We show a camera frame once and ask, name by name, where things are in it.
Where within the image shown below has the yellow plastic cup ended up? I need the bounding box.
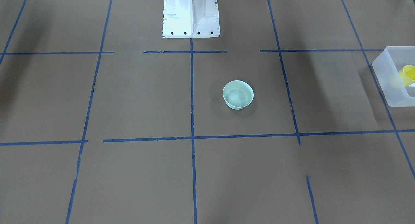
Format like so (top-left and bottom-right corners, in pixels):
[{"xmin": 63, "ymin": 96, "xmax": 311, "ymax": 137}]
[{"xmin": 398, "ymin": 65, "xmax": 415, "ymax": 87}]

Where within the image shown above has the mint green bowl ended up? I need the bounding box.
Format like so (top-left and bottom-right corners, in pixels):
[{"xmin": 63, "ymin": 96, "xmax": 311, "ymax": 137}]
[{"xmin": 222, "ymin": 80, "xmax": 255, "ymax": 110}]

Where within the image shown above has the translucent white plastic bin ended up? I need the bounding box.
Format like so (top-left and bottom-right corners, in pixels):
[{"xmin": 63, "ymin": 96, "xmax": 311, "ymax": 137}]
[{"xmin": 372, "ymin": 46, "xmax": 415, "ymax": 107}]

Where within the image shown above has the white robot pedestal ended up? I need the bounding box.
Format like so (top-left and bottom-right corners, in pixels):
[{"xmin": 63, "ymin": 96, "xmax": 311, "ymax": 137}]
[{"xmin": 162, "ymin": 0, "xmax": 221, "ymax": 38}]

